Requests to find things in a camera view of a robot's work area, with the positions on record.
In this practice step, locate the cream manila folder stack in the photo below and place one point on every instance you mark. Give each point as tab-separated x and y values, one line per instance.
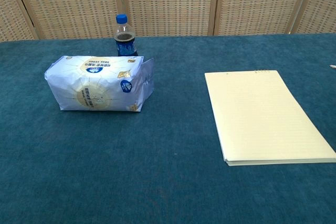
260	119

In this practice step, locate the cola bottle blue cap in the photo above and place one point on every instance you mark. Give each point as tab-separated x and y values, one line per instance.
125	47

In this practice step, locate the teal carpet table cloth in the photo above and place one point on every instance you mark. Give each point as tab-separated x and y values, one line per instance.
162	155

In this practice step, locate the white blue tissue pack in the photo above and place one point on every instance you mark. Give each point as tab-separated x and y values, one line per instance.
97	85

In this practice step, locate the woven rattan folding screen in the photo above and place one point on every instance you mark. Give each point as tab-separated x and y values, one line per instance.
168	3

